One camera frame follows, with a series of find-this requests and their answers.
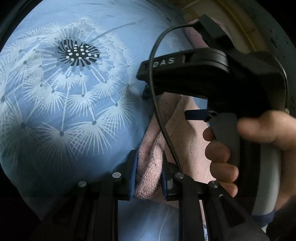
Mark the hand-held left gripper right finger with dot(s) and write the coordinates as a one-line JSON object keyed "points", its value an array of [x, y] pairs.
{"points": [[164, 185]]}

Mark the pink knitted cardigan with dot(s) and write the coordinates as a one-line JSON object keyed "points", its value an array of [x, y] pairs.
{"points": [[185, 143]]}

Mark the blue dandelion print bed sheet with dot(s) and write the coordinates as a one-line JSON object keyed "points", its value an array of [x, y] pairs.
{"points": [[57, 104]]}

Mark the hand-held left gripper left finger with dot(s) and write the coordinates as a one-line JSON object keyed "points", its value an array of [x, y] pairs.
{"points": [[133, 178]]}

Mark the person's right hand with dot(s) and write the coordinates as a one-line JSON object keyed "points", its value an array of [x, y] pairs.
{"points": [[266, 126]]}

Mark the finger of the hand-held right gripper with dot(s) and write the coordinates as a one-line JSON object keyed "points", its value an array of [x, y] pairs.
{"points": [[196, 115], [208, 30]]}

